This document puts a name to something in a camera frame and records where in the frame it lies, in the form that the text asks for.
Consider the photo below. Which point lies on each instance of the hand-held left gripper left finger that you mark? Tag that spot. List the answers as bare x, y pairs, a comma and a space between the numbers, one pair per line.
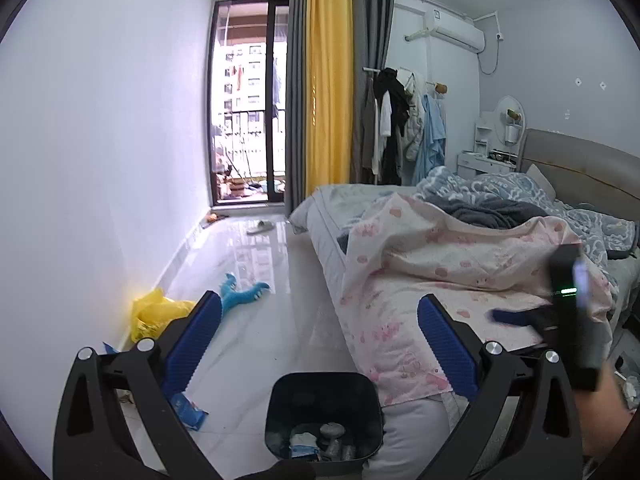
192, 345

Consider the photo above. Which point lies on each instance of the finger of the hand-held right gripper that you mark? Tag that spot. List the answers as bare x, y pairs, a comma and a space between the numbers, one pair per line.
515, 317

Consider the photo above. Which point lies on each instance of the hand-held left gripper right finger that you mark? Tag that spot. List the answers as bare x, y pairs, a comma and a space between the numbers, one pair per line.
447, 347

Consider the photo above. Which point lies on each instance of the black trash bin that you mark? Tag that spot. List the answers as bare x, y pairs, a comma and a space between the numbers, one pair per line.
325, 400

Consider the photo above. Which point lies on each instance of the light blue tissue packet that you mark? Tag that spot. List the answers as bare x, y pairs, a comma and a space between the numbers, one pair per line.
305, 447

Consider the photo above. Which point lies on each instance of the person's right forearm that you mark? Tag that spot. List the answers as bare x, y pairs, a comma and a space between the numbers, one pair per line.
607, 420

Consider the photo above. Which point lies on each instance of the yellow plastic bag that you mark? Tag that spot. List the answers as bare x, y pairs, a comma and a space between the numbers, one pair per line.
155, 315

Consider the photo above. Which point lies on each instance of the blue plush toy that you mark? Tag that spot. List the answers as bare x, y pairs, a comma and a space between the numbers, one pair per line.
237, 295

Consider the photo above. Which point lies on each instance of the dark blue plastic packet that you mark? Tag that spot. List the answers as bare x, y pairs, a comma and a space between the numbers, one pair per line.
190, 412

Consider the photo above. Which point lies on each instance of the pink printed quilt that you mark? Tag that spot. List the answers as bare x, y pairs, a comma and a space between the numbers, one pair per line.
425, 270

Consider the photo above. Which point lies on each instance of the dark flat object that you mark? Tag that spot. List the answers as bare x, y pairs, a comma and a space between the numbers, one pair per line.
625, 254

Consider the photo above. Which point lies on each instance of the blue plastic scrap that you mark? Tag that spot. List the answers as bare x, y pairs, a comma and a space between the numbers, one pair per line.
109, 347

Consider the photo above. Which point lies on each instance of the dark grey blanket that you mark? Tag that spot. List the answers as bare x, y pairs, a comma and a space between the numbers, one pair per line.
485, 212

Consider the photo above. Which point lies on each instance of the small orange object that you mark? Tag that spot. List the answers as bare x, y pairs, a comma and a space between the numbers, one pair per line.
213, 218

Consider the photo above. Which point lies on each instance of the blue patterned duvet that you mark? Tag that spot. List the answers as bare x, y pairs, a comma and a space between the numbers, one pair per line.
500, 185

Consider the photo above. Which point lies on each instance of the white slipper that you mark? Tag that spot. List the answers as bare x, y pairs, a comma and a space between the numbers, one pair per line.
260, 227

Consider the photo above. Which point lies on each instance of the grey pillow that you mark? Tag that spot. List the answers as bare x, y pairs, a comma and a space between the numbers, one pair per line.
540, 180

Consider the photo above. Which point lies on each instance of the white vanity table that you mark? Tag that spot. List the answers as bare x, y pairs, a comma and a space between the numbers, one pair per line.
480, 162

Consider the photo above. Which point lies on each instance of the grey bed headboard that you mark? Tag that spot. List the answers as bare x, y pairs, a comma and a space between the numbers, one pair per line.
580, 160

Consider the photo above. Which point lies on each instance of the bed with grey headboard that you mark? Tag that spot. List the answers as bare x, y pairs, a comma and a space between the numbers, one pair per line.
325, 210

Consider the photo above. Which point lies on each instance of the white hanging cup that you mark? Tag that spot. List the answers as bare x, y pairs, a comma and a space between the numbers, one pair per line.
513, 130

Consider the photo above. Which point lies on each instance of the white shelf unit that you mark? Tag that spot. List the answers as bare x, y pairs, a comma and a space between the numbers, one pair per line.
484, 132

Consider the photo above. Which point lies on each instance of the round white vanity mirror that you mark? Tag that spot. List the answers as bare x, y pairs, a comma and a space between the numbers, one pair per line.
502, 130

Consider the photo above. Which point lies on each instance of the black trousers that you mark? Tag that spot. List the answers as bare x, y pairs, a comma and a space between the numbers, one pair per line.
392, 160

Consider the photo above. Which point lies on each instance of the light blue shirt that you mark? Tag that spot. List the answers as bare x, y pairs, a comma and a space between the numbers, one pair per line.
432, 135

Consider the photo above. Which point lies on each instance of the beige coat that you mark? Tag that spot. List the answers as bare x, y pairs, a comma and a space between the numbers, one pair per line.
414, 120

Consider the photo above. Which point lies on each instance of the grey brown garment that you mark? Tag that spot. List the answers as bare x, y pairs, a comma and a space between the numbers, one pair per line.
367, 130

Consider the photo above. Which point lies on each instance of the white shirt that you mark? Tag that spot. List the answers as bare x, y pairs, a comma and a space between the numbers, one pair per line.
385, 117

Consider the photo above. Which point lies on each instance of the balcony glass door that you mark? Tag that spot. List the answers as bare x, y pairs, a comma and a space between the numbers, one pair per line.
250, 110

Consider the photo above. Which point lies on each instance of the grey curtain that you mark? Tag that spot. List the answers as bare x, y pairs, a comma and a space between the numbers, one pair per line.
372, 25
297, 110

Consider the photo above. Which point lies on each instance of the black jacket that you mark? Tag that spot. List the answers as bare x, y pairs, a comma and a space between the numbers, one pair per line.
392, 90

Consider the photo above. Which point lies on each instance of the yellow curtain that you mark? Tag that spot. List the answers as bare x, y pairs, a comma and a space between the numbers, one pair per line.
327, 85

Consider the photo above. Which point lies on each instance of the white clothes rack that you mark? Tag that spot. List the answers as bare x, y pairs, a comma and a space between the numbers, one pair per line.
369, 68

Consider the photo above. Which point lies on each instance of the white air conditioner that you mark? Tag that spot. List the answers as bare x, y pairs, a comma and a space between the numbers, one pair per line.
455, 30

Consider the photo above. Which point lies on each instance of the white wall pipe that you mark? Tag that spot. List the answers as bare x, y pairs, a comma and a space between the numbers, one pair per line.
416, 34

